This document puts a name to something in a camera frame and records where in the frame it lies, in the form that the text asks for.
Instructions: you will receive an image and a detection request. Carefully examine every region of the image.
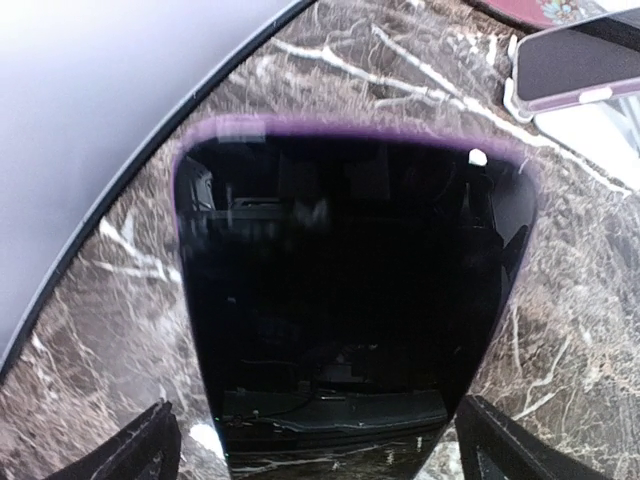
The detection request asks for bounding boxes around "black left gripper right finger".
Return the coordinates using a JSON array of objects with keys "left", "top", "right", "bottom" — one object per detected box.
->
[{"left": 455, "top": 395, "right": 605, "bottom": 479}]

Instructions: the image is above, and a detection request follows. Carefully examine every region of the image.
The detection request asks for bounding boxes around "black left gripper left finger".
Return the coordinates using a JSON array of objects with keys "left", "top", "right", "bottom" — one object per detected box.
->
[{"left": 48, "top": 401, "right": 181, "bottom": 480}]

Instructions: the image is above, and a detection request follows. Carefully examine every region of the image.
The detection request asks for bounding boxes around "purple phone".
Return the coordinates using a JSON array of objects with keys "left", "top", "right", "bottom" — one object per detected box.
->
[
  {"left": 512, "top": 6, "right": 639, "bottom": 114},
  {"left": 172, "top": 115, "right": 538, "bottom": 479}
]

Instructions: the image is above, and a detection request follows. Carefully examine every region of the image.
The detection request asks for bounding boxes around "white folding phone stand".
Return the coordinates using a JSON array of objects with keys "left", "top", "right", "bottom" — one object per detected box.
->
[{"left": 502, "top": 34, "right": 640, "bottom": 191}]

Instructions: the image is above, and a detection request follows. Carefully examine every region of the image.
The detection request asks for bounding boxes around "purple phone in clear case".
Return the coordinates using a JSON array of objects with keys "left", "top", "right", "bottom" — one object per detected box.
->
[{"left": 512, "top": 6, "right": 639, "bottom": 114}]

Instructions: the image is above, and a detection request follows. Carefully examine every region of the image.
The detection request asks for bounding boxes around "red patterned round plate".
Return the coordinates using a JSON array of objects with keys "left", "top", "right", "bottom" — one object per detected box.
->
[{"left": 468, "top": 0, "right": 606, "bottom": 30}]

